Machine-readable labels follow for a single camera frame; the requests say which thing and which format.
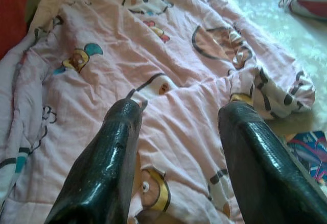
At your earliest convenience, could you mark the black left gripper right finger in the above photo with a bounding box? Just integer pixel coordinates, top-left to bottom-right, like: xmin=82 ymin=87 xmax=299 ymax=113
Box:
xmin=217 ymin=101 xmax=327 ymax=224

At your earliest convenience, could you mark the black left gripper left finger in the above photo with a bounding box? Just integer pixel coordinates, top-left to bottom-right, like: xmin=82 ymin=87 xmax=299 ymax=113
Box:
xmin=43 ymin=98 xmax=144 ymax=224

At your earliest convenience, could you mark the pink cartoon print quilt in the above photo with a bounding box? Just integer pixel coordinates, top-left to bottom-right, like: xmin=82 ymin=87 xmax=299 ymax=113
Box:
xmin=0 ymin=0 xmax=316 ymax=224

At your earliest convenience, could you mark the colourful pink picture book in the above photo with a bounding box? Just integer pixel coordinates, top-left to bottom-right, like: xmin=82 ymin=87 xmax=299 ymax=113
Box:
xmin=286 ymin=131 xmax=327 ymax=191

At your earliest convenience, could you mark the beige patterned bed sheet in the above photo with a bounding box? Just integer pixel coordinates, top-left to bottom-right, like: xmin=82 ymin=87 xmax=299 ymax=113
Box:
xmin=209 ymin=0 xmax=327 ymax=143

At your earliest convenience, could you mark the red sofa cushion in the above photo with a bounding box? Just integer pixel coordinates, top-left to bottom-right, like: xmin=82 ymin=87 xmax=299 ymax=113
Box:
xmin=0 ymin=0 xmax=31 ymax=59

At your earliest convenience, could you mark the red and white striped bolster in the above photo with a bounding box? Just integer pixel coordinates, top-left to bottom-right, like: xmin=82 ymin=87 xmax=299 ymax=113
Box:
xmin=278 ymin=0 xmax=327 ymax=22

